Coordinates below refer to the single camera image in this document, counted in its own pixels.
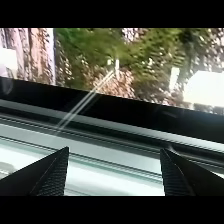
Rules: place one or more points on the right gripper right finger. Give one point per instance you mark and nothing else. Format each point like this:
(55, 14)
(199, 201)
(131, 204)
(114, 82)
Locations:
(185, 176)

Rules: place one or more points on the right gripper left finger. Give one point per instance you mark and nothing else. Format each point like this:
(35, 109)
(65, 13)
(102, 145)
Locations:
(43, 178)

